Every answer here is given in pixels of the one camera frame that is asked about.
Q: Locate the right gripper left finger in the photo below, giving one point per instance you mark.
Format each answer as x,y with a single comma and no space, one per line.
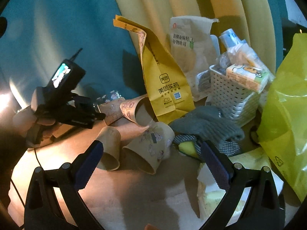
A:
42,210

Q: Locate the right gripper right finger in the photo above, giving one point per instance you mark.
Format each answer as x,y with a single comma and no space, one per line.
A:
262,209

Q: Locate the patterned paper cup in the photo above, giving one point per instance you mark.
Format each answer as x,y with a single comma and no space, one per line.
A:
149,149

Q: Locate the plain brown paper cup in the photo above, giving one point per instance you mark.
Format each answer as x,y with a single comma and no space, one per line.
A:
111,110

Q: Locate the brown paper cup right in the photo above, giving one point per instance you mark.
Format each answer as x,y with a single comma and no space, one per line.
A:
111,139

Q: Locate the printed paper cup lying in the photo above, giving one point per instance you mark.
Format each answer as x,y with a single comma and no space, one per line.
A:
138,110

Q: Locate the left hand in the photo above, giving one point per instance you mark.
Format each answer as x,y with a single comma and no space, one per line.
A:
25,119

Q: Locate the clear plastic bottle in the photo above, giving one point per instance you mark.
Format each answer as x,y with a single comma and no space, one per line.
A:
113,95

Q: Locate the tissue pack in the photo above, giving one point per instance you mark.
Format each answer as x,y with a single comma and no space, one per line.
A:
209,194

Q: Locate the teal curtain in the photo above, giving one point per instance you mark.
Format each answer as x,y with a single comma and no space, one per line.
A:
42,33

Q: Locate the yellow plastic bag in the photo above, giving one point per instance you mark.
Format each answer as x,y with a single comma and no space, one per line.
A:
282,132

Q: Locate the grey knit glove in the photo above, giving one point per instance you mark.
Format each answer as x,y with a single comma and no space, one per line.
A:
208,123

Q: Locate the yellow paper delivery bag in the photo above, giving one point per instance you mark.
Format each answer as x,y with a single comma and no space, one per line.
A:
166,85

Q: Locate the white perforated basket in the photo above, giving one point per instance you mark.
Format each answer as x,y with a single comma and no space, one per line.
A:
237,92

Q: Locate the beige paper bag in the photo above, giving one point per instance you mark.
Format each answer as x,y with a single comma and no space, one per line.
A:
193,50

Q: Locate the yellow green curtain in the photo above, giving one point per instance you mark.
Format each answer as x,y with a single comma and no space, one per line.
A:
250,19

